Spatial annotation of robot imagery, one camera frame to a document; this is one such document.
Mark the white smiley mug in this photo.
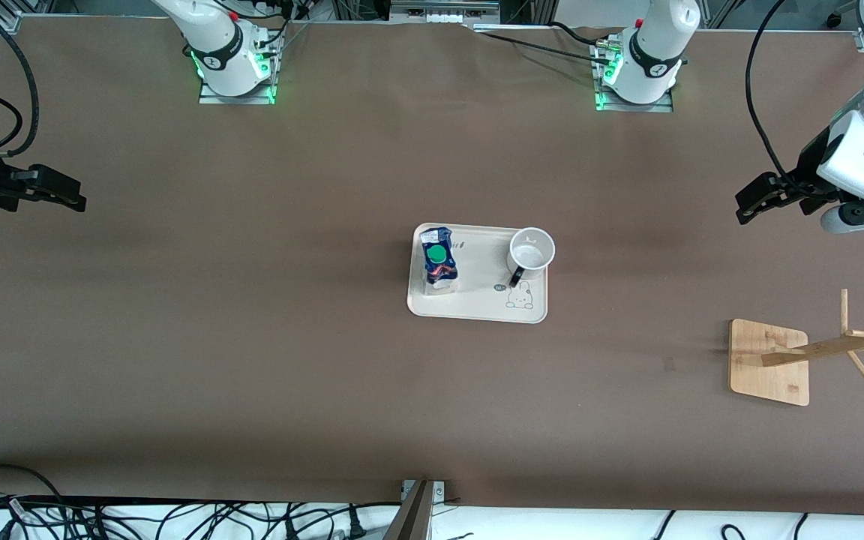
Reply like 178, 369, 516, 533
505, 227, 557, 290

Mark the blue white milk carton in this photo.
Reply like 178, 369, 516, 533
418, 225, 461, 296

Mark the white rabbit print tray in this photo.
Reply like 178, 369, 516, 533
406, 222, 549, 325

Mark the wooden mug tree stand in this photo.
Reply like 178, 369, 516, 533
728, 289, 864, 407

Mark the white power strip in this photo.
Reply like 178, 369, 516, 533
389, 0, 502, 25

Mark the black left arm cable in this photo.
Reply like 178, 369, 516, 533
745, 0, 804, 181

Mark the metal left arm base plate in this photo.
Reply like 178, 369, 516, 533
589, 41, 674, 113

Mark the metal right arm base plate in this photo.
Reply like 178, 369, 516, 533
198, 34, 283, 106

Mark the thick black table cable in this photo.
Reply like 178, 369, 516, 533
548, 21, 613, 47

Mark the thin black table cable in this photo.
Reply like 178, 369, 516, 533
475, 30, 613, 65

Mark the black arched floor cable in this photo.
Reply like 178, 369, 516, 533
0, 463, 65, 515

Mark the long black floor cable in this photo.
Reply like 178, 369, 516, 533
154, 500, 403, 530

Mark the small metal bracket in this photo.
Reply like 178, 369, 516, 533
400, 480, 448, 503

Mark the grey metal post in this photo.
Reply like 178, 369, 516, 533
383, 480, 437, 540

